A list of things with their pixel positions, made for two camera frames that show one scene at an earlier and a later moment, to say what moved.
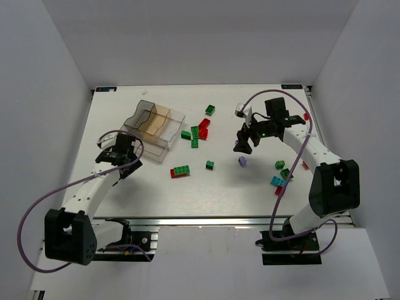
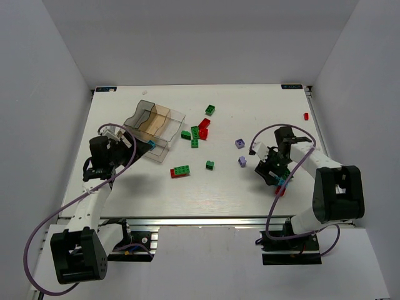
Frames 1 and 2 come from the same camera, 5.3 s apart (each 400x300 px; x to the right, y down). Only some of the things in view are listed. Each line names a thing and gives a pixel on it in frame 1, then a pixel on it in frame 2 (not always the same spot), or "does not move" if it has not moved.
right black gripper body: x=247 y=134 to x=270 y=170
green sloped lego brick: x=185 y=134 does not move
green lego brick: x=209 y=165 does not move
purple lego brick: x=242 y=161 does not move
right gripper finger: x=242 y=134 to x=269 y=177
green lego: x=285 y=173 does not move
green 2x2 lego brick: x=194 y=144 does not move
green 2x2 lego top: x=210 y=110 does not move
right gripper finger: x=242 y=146 to x=289 y=172
